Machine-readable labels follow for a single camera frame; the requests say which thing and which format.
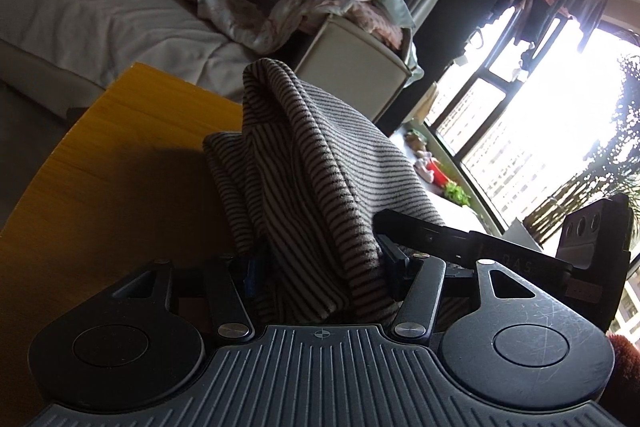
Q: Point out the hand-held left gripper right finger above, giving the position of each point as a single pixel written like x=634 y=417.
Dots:
x=392 y=267

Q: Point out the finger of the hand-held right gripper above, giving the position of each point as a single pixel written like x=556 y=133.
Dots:
x=435 y=237

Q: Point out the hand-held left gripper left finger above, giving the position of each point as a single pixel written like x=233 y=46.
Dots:
x=252 y=277

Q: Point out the striped grey pants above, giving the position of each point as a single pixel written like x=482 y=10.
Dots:
x=310 y=157

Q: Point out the small green plant pot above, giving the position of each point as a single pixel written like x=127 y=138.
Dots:
x=456 y=193

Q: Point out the red basin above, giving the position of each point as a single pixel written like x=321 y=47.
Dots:
x=440 y=174

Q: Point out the small plant bowl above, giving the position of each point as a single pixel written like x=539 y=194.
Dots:
x=414 y=139

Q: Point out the tall plant in white pot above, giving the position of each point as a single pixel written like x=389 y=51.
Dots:
x=610 y=167

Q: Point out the beige fabric storage box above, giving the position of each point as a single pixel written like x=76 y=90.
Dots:
x=350 y=67

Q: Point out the pink garment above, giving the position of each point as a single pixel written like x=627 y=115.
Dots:
x=370 y=22

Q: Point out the black curtain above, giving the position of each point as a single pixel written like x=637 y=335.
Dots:
x=460 y=7

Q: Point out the floral white cloth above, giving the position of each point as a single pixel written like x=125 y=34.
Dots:
x=250 y=19

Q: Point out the grey covered sofa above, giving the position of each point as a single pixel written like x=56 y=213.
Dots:
x=100 y=22

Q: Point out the black window frame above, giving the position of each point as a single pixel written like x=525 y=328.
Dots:
x=457 y=104

